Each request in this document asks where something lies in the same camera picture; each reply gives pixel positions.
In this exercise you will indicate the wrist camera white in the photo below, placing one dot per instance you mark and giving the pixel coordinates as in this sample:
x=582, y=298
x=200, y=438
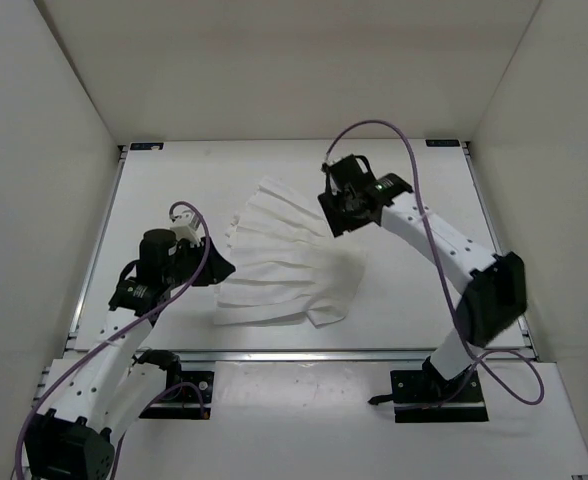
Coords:
x=329, y=162
x=186, y=225

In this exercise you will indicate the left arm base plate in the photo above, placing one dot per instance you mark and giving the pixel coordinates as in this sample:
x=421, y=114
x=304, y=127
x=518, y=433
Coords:
x=191, y=401

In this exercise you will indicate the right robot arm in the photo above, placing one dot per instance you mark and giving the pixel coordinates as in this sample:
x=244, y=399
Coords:
x=485, y=292

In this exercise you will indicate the blue table label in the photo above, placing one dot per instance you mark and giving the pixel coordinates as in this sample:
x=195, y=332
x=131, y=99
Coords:
x=442, y=143
x=146, y=146

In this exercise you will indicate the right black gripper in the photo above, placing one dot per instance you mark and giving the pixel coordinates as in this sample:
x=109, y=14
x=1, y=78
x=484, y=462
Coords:
x=340, y=224

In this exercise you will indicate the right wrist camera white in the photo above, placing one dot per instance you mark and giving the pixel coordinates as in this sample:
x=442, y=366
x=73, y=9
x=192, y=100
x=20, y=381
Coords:
x=329, y=162

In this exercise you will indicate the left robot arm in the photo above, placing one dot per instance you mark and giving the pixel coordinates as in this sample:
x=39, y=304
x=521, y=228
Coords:
x=75, y=430

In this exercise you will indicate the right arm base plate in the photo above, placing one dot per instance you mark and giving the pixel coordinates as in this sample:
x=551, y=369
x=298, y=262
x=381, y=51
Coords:
x=416, y=399

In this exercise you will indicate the aluminium table front rail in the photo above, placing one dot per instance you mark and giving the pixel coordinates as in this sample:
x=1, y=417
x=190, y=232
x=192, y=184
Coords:
x=297, y=356

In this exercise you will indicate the left blue table label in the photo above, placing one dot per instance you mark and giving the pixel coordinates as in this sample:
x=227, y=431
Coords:
x=146, y=146

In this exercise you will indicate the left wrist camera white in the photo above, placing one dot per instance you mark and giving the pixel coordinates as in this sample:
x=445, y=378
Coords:
x=186, y=225

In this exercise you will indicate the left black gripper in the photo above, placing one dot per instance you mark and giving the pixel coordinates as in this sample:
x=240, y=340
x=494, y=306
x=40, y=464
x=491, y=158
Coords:
x=216, y=267

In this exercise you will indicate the white pleated skirt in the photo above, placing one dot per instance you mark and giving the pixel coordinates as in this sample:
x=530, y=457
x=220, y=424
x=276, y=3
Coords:
x=288, y=264

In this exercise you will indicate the right blue table label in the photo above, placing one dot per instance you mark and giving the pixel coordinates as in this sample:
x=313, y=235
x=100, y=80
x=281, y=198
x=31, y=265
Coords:
x=442, y=143

